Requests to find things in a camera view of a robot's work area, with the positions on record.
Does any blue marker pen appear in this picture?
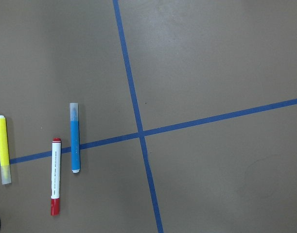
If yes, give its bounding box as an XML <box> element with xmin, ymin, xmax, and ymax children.
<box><xmin>70</xmin><ymin>102</ymin><xmax>81</xmax><ymax>174</ymax></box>

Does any red marker pen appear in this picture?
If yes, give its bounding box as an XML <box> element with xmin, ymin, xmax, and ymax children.
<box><xmin>51</xmin><ymin>138</ymin><xmax>61</xmax><ymax>216</ymax></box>

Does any yellow highlighter pen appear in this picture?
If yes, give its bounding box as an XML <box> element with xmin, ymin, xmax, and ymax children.
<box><xmin>0</xmin><ymin>115</ymin><xmax>12</xmax><ymax>185</ymax></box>

